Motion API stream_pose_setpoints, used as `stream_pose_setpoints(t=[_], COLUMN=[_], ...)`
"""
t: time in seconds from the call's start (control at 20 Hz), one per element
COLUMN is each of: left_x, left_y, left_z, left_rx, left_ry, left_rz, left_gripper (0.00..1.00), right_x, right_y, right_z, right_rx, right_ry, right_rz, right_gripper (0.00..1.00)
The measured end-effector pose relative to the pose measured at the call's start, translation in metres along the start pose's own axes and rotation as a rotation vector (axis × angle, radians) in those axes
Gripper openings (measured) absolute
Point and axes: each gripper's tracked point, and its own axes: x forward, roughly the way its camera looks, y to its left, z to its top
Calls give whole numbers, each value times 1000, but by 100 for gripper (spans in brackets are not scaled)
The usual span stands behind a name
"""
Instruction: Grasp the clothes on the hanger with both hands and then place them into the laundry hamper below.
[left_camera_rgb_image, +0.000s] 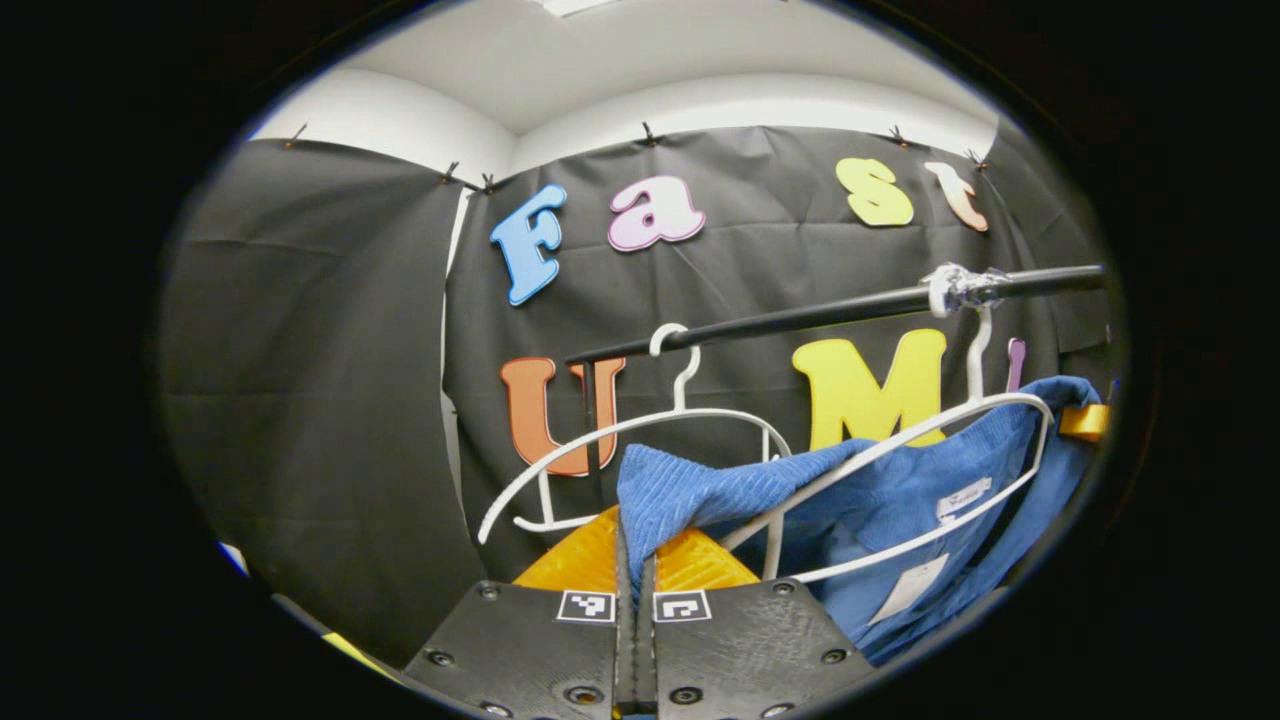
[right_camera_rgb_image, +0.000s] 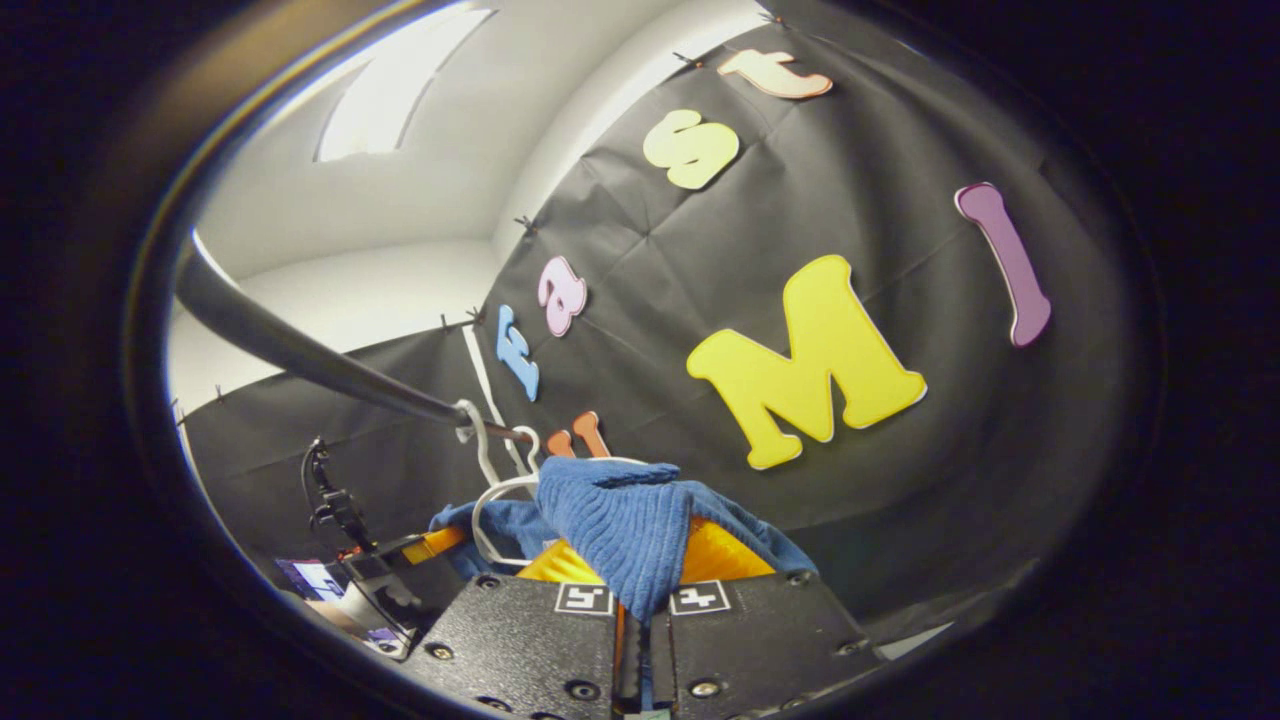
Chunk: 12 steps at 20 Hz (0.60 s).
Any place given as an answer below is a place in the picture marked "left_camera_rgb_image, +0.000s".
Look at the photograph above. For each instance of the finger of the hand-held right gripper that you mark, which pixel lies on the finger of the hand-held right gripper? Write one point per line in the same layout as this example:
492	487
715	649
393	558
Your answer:
1085	422

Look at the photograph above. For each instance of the large ceiling light panel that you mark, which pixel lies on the large ceiling light panel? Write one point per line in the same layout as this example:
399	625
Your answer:
580	5

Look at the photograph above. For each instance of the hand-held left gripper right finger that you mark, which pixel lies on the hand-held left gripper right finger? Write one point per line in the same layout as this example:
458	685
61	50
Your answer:
750	645

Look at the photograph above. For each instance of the black clothes rack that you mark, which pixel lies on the black clothes rack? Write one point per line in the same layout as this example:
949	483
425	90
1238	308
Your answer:
800	315

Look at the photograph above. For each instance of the black backdrop cloth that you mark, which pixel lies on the black backdrop cloth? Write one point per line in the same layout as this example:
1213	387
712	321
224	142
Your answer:
320	350

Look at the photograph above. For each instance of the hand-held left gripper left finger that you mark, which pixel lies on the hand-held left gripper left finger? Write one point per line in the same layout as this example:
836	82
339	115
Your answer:
520	640

